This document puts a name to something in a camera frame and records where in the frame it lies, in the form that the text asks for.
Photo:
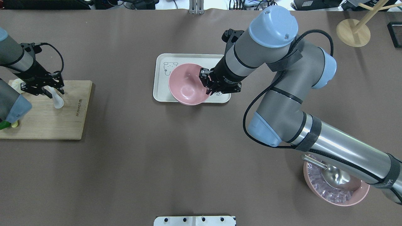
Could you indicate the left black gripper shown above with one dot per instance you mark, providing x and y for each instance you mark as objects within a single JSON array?
[{"x": 35, "y": 73}]

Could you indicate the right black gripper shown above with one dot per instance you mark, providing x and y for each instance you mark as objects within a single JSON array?
[{"x": 225, "y": 76}]

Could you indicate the white ceramic spoon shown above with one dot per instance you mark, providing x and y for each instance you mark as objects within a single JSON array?
[{"x": 57, "y": 100}]

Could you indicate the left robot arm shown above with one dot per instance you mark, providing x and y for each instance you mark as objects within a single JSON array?
[{"x": 18, "y": 58}]

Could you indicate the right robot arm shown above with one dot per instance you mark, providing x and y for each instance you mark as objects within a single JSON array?
[{"x": 272, "y": 38}]

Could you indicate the pink bowl with ice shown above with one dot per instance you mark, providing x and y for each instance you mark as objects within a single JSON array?
[{"x": 319, "y": 187}]

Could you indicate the wooden cutting board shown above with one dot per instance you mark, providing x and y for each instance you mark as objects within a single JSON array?
[{"x": 45, "y": 122}]

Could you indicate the cream rabbit tray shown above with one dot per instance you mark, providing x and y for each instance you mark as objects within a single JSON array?
[{"x": 166, "y": 63}]

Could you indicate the green lime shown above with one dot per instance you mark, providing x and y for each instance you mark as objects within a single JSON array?
[{"x": 4, "y": 124}]

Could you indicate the metal ice scoop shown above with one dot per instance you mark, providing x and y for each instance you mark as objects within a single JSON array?
[{"x": 334, "y": 176}]

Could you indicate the wooden stand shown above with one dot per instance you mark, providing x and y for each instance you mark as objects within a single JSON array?
[{"x": 355, "y": 33}]

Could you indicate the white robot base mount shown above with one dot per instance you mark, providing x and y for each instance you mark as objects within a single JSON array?
[{"x": 195, "y": 221}]

